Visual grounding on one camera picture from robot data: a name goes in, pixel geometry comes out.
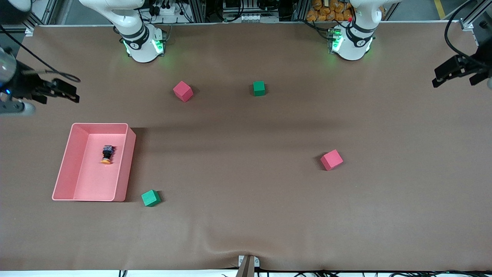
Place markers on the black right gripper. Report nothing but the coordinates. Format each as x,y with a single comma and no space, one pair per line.
24,85

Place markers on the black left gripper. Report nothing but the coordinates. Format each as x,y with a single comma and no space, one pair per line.
477,60

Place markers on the orange capped black push button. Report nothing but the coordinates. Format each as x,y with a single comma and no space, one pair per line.
107,152

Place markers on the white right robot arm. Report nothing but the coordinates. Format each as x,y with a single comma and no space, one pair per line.
142,50

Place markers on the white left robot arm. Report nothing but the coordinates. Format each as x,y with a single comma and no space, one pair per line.
353,48

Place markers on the pink plastic bin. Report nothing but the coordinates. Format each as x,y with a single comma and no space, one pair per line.
77,184

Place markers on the pink foam cube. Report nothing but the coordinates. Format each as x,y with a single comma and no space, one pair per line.
183,91
331,160

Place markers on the white power strip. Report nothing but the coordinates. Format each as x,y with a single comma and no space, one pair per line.
165,10

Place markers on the pile of orange objects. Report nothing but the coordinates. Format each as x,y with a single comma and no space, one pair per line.
326,15

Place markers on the green foam cube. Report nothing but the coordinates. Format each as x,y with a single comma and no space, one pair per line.
150,198
259,88

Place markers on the brown table mat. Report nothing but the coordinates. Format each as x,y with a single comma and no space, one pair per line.
246,215

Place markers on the aluminium frame profile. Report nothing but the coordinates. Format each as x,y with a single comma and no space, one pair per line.
38,19
471,17

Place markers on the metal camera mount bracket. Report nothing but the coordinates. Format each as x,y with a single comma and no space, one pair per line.
248,267

